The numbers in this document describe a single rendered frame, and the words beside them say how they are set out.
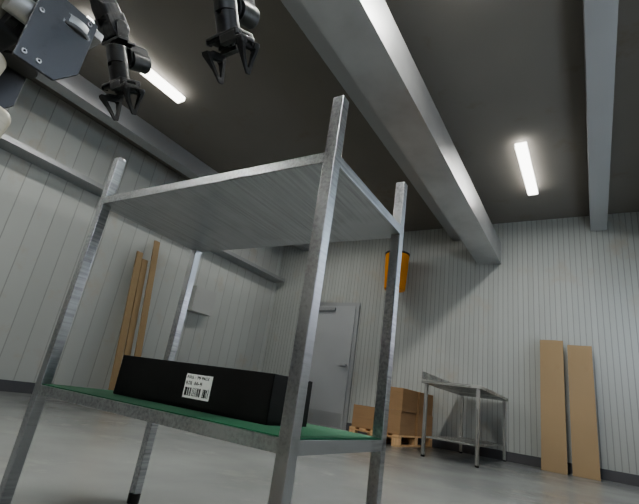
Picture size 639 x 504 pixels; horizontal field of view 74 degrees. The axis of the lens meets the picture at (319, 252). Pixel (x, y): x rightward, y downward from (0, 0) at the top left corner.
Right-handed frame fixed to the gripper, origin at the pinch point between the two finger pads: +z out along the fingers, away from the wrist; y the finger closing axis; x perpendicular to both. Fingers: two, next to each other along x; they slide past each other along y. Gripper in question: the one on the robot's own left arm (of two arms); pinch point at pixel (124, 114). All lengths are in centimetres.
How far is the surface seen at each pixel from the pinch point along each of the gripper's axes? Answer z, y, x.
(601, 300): 179, -137, -602
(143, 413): 76, -28, 24
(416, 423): 323, 86, -452
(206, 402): 79, -33, 10
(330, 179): 28, -68, 0
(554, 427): 320, -78, -497
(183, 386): 77, -23, 9
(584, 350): 237, -114, -558
